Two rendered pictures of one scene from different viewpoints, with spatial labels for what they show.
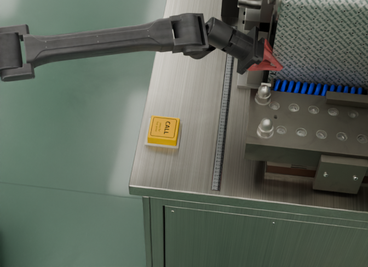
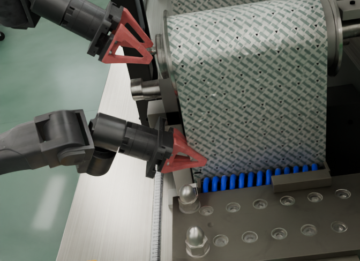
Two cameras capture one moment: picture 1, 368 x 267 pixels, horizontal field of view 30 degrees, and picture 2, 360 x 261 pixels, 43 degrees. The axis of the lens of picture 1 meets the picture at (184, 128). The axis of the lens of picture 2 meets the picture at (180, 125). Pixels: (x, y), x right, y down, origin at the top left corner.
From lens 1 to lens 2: 0.83 m
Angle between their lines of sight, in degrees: 20
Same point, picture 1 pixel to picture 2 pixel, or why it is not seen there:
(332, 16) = (245, 67)
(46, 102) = not seen: outside the picture
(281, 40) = (191, 120)
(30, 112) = not seen: outside the picture
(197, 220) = not seen: outside the picture
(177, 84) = (97, 220)
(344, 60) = (280, 129)
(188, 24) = (58, 122)
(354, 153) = (335, 250)
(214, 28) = (99, 123)
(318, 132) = (275, 231)
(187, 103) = (109, 240)
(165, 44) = (29, 153)
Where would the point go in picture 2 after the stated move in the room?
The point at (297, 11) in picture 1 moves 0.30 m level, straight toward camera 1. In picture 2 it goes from (197, 72) to (177, 208)
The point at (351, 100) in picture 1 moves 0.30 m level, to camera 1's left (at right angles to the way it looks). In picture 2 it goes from (306, 179) to (127, 214)
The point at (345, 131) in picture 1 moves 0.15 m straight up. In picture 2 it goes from (311, 222) to (311, 143)
